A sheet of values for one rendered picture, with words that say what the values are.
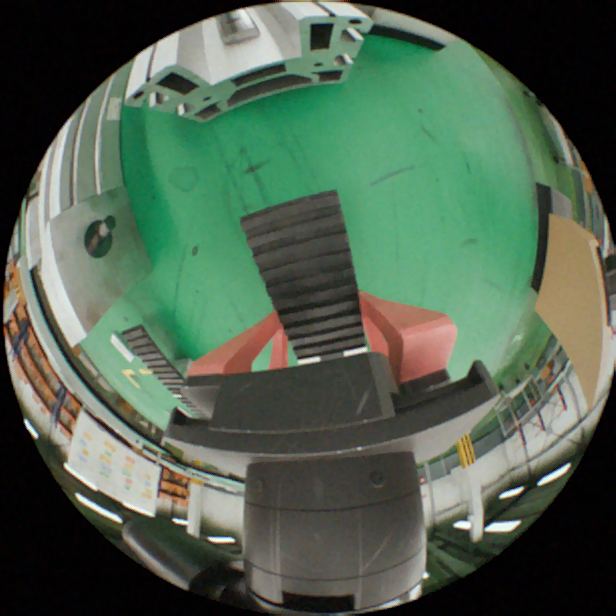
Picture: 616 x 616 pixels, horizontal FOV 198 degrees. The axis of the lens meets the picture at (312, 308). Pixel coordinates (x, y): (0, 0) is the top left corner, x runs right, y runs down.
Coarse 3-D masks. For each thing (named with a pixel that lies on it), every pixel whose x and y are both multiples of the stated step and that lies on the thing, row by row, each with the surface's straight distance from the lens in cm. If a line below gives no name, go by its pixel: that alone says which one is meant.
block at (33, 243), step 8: (32, 200) 39; (32, 208) 39; (32, 216) 38; (32, 224) 38; (32, 232) 38; (32, 240) 38; (40, 240) 38; (32, 248) 38; (40, 248) 38; (32, 256) 38; (40, 256) 38; (32, 264) 38
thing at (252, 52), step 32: (192, 32) 17; (224, 32) 15; (256, 32) 15; (288, 32) 14; (320, 32) 13; (352, 32) 12; (160, 64) 10; (192, 64) 12; (224, 64) 13; (256, 64) 12; (288, 64) 13; (320, 64) 14; (128, 96) 11; (160, 96) 13; (192, 96) 13; (224, 96) 14; (256, 96) 15
